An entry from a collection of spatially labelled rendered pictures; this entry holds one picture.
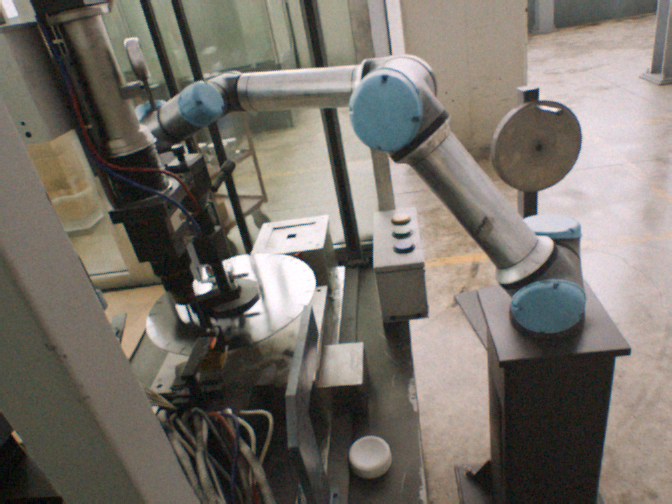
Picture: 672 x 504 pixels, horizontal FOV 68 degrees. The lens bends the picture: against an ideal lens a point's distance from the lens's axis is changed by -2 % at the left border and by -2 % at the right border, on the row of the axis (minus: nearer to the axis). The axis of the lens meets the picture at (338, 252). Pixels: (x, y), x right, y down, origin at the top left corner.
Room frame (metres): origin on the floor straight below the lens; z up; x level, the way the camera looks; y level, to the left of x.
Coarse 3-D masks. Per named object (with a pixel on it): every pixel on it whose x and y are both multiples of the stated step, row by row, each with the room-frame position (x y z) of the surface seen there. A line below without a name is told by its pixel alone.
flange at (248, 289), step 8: (240, 280) 0.87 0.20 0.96; (248, 280) 0.86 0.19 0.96; (240, 288) 0.83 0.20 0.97; (248, 288) 0.83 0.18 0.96; (256, 288) 0.83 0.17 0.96; (240, 296) 0.81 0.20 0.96; (248, 296) 0.81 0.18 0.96; (256, 296) 0.81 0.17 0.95; (224, 304) 0.79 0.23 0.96; (232, 304) 0.79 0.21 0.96; (240, 304) 0.78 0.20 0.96; (248, 304) 0.79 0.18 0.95; (216, 312) 0.78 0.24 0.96; (224, 312) 0.78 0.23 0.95; (232, 312) 0.78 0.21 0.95
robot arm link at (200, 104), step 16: (176, 96) 0.98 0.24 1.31; (192, 96) 0.94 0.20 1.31; (208, 96) 0.96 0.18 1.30; (224, 96) 1.03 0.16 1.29; (160, 112) 0.98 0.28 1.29; (176, 112) 0.95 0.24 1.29; (192, 112) 0.94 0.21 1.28; (208, 112) 0.94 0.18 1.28; (224, 112) 1.03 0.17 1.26; (176, 128) 0.96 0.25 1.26; (192, 128) 0.96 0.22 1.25
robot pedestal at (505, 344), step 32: (608, 320) 0.78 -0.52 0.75; (512, 352) 0.75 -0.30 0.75; (544, 352) 0.73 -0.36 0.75; (576, 352) 0.71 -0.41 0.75; (608, 352) 0.70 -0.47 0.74; (512, 384) 0.74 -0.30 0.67; (544, 384) 0.73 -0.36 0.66; (576, 384) 0.72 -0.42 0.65; (608, 384) 0.71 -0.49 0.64; (512, 416) 0.74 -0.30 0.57; (544, 416) 0.73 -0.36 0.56; (576, 416) 0.72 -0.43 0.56; (512, 448) 0.74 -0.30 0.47; (544, 448) 0.73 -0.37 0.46; (576, 448) 0.72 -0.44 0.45; (480, 480) 0.98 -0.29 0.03; (512, 480) 0.74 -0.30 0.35; (544, 480) 0.73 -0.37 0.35; (576, 480) 0.72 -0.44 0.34
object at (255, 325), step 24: (240, 264) 0.96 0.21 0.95; (264, 264) 0.94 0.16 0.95; (288, 264) 0.91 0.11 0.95; (264, 288) 0.84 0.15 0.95; (288, 288) 0.82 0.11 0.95; (312, 288) 0.80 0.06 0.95; (168, 312) 0.82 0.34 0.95; (240, 312) 0.77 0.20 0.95; (264, 312) 0.76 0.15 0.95; (288, 312) 0.74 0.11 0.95; (168, 336) 0.74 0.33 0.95; (192, 336) 0.73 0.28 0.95; (216, 336) 0.71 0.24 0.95; (240, 336) 0.70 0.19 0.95; (264, 336) 0.69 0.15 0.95
